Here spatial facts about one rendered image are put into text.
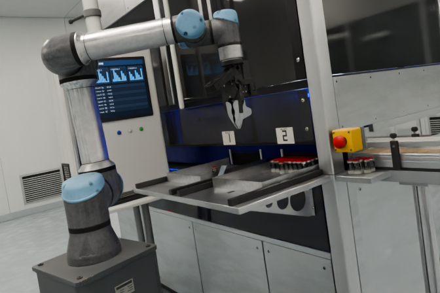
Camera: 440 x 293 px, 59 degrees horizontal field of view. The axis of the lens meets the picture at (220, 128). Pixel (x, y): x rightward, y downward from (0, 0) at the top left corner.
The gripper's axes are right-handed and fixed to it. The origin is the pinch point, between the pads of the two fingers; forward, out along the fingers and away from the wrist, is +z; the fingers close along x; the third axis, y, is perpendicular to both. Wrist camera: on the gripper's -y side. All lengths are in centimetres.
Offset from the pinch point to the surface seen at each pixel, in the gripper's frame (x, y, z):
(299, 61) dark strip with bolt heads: -4.3, 28.1, -17.6
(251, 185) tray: -0.8, 1.6, 19.5
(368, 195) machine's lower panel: -12, 46, 33
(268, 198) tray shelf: -11.0, -1.0, 22.0
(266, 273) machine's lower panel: 29, 28, 66
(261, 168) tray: 19.8, 25.2, 19.9
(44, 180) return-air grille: 543, 50, 64
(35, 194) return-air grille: 543, 34, 81
